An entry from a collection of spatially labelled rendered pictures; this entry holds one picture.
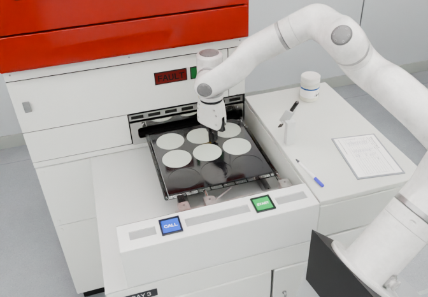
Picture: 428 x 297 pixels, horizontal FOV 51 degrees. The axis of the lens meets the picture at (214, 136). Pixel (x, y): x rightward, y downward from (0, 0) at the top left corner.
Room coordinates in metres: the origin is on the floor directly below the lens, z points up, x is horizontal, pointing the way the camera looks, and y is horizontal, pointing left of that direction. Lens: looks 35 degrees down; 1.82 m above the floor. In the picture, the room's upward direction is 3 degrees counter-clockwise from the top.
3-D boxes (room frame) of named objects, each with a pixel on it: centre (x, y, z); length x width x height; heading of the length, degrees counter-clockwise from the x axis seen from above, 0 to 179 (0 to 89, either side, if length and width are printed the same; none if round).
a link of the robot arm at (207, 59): (1.29, 0.00, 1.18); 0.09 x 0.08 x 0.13; 170
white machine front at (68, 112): (1.41, 0.27, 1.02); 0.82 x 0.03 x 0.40; 105
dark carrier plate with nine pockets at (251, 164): (1.24, 0.03, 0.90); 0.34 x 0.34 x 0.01; 15
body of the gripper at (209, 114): (1.30, 0.00, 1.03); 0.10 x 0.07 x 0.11; 47
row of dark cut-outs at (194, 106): (1.44, 0.10, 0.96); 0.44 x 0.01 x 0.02; 105
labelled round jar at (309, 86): (1.47, -0.37, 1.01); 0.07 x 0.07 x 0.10
